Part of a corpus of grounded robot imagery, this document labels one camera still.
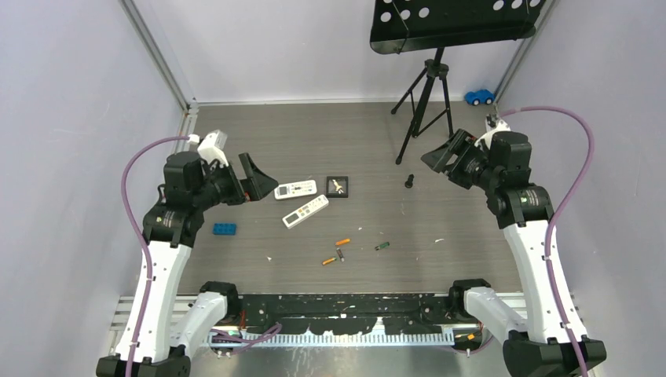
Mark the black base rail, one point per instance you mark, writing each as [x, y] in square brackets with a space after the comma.
[348, 314]

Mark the black framed display case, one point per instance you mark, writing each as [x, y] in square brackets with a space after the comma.
[337, 187]

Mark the green battery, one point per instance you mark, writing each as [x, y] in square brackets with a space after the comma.
[382, 246]

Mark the black music stand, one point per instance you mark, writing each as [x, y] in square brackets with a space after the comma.
[407, 26]

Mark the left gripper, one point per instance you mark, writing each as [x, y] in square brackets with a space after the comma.
[256, 185]

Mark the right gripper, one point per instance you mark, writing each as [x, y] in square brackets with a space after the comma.
[462, 143]

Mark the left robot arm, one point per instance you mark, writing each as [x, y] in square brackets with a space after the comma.
[152, 344]

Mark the blue toy car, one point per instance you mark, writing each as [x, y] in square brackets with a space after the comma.
[478, 97]

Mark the black chess piece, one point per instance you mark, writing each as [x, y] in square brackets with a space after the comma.
[409, 182]

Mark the blue toy brick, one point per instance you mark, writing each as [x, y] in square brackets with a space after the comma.
[224, 229]

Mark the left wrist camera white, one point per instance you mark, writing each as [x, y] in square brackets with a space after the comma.
[211, 147]

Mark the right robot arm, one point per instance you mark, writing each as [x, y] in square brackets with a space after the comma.
[550, 339]

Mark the white remote control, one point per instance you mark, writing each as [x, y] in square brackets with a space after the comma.
[295, 189]
[305, 211]

